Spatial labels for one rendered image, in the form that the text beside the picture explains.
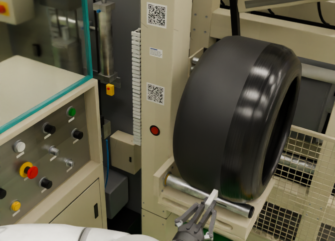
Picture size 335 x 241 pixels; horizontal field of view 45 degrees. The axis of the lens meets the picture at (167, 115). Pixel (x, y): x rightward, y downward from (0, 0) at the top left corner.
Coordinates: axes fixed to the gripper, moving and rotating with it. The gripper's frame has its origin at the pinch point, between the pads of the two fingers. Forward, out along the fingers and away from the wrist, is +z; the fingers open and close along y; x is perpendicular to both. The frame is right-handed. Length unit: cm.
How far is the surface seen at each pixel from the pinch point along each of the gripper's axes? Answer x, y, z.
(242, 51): -38.3, 3.6, 27.8
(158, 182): 11.3, 24.3, 7.0
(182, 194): 17.7, 16.4, 10.8
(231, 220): 17.4, -4.5, 8.0
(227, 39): -38, 11, 33
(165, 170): 9.4, 24.0, 12.3
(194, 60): -8, 37, 62
